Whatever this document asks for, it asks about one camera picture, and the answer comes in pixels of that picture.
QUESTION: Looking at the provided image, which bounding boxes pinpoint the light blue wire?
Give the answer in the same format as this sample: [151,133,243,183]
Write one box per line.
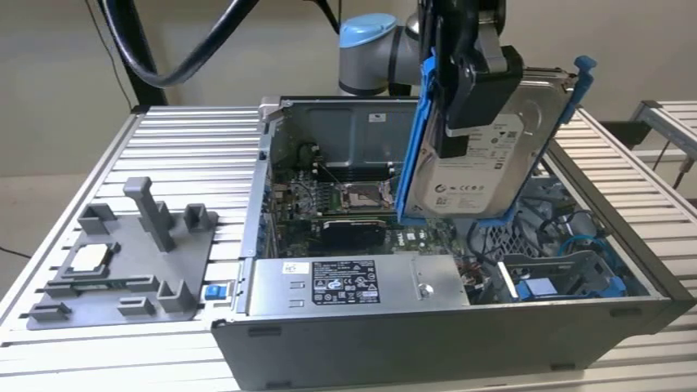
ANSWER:
[559,233,616,287]

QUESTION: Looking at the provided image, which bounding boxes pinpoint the black graphics card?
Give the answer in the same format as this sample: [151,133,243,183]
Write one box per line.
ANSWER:
[319,219,387,251]

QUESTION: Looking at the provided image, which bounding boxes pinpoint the dark grey PC case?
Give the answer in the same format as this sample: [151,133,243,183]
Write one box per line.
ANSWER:
[210,95,697,392]

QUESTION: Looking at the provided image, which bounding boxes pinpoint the black box under table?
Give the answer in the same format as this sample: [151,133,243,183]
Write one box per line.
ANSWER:
[597,119,653,151]

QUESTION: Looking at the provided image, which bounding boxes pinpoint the silver CPU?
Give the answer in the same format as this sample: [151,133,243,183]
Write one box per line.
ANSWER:
[71,243,118,274]

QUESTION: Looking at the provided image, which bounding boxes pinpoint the black power supply label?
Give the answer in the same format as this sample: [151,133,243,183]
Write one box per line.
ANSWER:
[311,260,383,306]

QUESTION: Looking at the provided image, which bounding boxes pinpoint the black wire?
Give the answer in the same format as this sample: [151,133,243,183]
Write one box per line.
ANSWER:
[467,223,509,267]

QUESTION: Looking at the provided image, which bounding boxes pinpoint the CPU socket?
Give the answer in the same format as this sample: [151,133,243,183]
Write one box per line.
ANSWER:
[340,181,398,212]

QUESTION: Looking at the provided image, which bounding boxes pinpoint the grey disk bay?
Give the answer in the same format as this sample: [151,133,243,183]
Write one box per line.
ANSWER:
[496,249,629,304]

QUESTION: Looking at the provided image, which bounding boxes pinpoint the metal slat side table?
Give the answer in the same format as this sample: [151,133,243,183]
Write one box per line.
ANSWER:
[629,99,697,165]

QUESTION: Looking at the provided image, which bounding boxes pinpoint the green RAM stick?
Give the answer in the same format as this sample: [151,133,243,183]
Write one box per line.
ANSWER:
[47,277,155,292]

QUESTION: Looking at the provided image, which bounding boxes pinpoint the grey parts rack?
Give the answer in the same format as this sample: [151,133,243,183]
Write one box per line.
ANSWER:
[26,175,223,331]

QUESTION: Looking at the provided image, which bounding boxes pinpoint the blue carrier in bay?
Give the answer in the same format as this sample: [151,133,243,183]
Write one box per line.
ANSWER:
[516,277,561,302]

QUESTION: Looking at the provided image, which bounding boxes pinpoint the silver power supply unit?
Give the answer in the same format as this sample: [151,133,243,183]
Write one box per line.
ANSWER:
[247,254,472,319]

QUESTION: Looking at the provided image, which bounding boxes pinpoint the black camera cable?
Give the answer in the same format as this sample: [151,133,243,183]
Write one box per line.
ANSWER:
[96,0,262,88]

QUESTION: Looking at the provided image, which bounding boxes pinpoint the grey perforated drive cage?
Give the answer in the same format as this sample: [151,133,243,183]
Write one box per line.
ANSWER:
[465,169,580,263]

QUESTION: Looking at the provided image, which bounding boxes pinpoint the black upright post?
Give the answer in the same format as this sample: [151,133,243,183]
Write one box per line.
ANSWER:
[99,0,168,109]

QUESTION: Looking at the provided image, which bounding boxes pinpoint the green motherboard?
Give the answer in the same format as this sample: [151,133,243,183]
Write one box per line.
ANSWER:
[270,162,465,256]

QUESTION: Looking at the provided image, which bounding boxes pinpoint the black RAM slot bank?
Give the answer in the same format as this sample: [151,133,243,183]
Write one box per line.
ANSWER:
[319,160,406,181]

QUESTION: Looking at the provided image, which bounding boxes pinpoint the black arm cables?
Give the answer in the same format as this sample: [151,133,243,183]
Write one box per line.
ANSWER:
[314,0,343,34]

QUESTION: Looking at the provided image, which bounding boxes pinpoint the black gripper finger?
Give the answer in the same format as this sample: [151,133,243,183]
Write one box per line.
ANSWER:
[433,0,528,161]

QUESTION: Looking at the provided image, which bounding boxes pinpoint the hard disk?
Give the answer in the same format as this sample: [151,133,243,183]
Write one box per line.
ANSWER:
[396,56,599,229]

